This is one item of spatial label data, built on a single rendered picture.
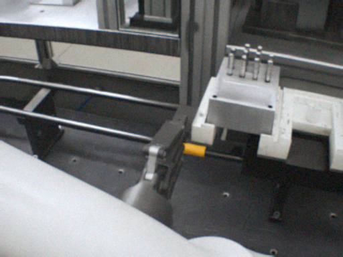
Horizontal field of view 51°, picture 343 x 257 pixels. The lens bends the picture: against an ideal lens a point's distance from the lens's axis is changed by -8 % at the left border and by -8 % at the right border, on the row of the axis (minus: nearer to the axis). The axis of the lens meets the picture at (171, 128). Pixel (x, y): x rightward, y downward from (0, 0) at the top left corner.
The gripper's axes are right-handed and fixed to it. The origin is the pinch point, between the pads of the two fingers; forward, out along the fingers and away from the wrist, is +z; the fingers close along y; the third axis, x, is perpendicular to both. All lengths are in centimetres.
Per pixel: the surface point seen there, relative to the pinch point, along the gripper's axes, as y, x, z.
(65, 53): -88, 124, 154
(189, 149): -5.9, -0.9, 0.8
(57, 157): -19.7, 28.6, 4.4
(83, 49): -88, 115, 163
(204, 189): -19.7, -3.4, 5.0
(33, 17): 3.2, 42.4, 24.0
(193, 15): 8.3, 3.9, 21.3
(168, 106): -6.0, 5.7, 10.9
